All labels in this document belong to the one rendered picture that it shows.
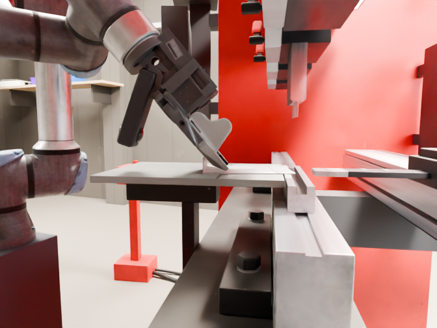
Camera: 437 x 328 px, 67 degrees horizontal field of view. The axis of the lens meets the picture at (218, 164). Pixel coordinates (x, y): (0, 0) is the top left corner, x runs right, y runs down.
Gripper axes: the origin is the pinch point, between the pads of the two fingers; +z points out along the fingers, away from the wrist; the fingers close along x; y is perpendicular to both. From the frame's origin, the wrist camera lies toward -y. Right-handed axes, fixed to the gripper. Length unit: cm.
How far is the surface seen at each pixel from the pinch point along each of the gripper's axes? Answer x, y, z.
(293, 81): -5.7, 15.1, -2.4
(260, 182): -9.1, 3.4, 4.6
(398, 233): 36, 22, 47
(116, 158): 389, -137, -67
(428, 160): -5.1, 22.8, 17.5
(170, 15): 101, 17, -57
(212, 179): -8.3, -1.2, 0.5
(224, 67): 86, 19, -23
